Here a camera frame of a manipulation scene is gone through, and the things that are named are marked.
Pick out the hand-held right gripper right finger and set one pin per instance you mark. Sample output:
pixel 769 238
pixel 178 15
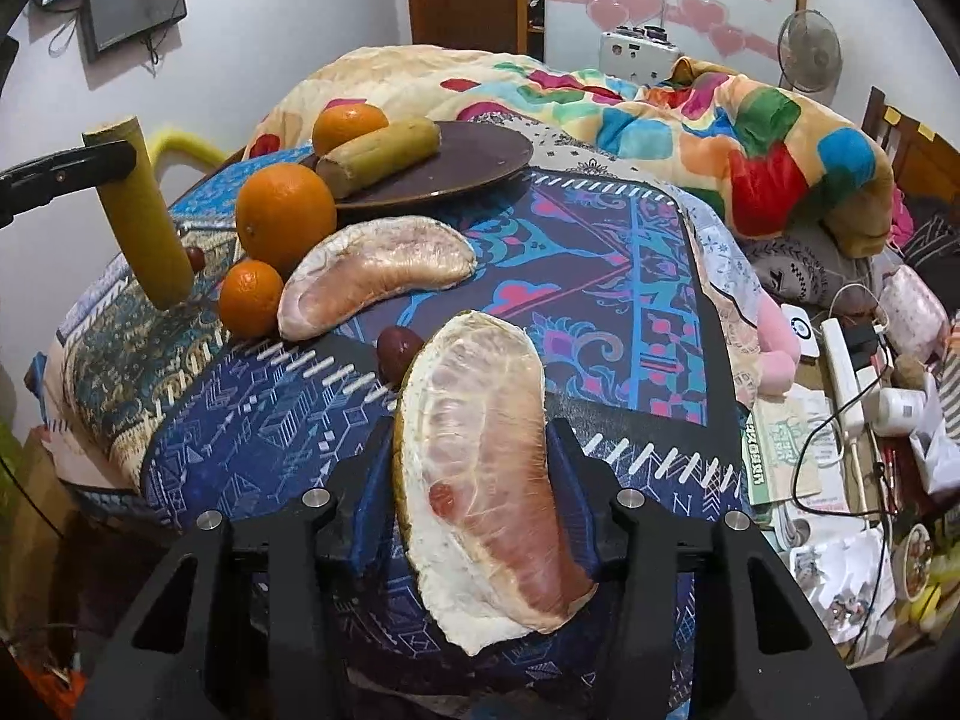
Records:
pixel 574 499

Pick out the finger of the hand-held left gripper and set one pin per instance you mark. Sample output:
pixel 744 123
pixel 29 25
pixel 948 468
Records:
pixel 60 169

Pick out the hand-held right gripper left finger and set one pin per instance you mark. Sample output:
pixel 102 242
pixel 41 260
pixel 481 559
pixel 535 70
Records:
pixel 371 499

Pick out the large peeled pomelo segment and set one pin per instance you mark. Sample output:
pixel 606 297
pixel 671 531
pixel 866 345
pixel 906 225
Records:
pixel 480 465

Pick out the yellow-green banana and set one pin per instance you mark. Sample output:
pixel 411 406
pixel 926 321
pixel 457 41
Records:
pixel 142 229

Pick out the red jujube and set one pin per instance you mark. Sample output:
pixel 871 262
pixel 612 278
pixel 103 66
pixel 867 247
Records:
pixel 391 356
pixel 196 260

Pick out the green printed paper box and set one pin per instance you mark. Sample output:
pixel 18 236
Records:
pixel 776 450

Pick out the curved peeled pomelo segment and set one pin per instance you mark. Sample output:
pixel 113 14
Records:
pixel 375 270

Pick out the large orange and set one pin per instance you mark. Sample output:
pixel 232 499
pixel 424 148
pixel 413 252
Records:
pixel 285 217

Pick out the small orange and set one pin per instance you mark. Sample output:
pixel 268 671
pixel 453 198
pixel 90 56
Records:
pixel 251 300

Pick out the white round-button device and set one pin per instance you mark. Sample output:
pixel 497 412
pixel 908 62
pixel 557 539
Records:
pixel 800 331

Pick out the medium orange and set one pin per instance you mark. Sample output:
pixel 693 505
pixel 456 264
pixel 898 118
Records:
pixel 349 126

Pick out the white power strip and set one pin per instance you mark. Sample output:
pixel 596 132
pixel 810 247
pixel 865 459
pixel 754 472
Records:
pixel 841 375

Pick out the banana on plate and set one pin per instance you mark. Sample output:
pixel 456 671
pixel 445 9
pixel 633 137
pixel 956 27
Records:
pixel 375 155

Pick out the grey patterned pillow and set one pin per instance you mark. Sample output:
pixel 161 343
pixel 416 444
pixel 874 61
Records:
pixel 802 262

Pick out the white plastic bottle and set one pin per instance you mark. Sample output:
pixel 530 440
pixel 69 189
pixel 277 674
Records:
pixel 900 411

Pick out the brown round plate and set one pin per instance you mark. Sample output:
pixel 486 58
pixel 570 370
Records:
pixel 465 165

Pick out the colourful patchwork blanket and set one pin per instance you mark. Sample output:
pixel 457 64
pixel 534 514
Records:
pixel 675 135

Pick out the pink quilted pouch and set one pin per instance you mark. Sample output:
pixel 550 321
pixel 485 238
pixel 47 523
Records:
pixel 911 311

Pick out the white box device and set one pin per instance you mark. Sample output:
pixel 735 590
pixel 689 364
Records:
pixel 637 56

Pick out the wooden chair back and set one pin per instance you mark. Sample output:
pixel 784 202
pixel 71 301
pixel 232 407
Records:
pixel 919 150

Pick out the standing electric fan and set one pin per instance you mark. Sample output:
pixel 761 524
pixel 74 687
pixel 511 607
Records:
pixel 808 52

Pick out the wall-mounted black screen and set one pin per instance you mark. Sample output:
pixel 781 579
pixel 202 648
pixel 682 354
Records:
pixel 135 4

